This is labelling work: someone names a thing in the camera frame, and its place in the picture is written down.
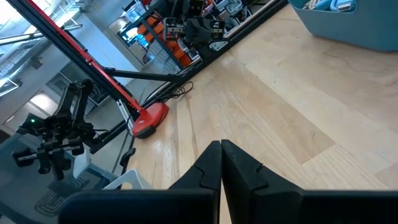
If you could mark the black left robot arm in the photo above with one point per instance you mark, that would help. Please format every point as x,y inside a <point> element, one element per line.
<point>143,74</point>

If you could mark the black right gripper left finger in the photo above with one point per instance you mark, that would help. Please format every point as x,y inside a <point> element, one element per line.
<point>205,174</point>

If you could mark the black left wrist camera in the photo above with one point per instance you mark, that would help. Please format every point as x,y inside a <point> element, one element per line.
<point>31,126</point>

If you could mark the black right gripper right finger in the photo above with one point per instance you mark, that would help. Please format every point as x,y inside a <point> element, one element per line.
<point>242,186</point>

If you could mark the white plastic tray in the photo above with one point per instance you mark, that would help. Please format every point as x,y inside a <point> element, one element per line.
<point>136,179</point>

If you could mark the teal plastic bin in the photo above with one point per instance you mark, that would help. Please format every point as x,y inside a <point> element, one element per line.
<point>357,31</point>

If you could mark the shelf with orange bins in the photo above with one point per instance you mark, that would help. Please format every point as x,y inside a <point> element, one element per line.
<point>174,46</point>

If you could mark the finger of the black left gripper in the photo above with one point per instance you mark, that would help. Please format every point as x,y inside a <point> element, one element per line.
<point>44,165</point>
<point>62,166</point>

